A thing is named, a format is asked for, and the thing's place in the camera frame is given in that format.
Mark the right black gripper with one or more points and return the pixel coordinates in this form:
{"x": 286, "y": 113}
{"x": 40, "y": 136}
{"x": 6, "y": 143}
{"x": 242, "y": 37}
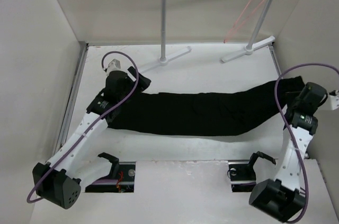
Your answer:
{"x": 318, "y": 105}

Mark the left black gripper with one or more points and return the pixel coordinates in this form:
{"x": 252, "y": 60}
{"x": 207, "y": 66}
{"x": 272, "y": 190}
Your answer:
{"x": 144, "y": 84}

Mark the black trousers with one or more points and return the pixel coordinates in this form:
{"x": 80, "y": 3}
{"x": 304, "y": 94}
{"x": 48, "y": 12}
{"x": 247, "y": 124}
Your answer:
{"x": 205, "y": 114}

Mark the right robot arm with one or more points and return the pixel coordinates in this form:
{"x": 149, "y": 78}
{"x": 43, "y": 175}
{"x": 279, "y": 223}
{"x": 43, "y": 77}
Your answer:
{"x": 280, "y": 196}

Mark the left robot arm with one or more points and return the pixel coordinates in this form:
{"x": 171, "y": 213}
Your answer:
{"x": 61, "y": 179}

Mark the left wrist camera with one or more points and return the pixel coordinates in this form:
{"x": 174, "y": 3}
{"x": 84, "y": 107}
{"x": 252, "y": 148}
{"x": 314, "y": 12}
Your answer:
{"x": 113, "y": 65}

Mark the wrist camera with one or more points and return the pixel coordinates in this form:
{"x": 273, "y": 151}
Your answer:
{"x": 113, "y": 65}
{"x": 333, "y": 99}

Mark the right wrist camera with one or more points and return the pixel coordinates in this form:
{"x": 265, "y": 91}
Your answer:
{"x": 333, "y": 99}

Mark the pink wire hanger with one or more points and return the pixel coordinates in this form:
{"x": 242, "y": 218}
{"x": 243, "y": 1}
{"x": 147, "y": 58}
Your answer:
{"x": 249, "y": 10}

